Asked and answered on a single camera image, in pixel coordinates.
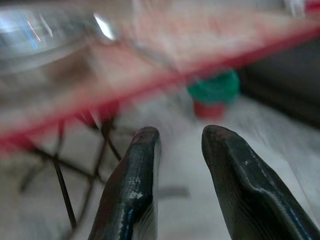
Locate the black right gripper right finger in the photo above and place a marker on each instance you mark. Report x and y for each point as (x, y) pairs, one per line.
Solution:
(245, 190)

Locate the round steel plate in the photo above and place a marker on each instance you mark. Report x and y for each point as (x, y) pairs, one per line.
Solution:
(50, 61)

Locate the black metal table legs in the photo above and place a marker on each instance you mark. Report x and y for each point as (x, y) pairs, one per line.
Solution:
(63, 190)

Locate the black television console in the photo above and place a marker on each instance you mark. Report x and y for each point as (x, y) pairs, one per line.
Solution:
(282, 75)

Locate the silver metal spoon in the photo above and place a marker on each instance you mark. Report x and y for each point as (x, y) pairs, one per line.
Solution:
(105, 27)

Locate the steel bowl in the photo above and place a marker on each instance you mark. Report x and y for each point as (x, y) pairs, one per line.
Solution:
(30, 30)

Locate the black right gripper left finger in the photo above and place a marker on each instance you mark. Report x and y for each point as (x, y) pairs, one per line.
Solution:
(135, 180)

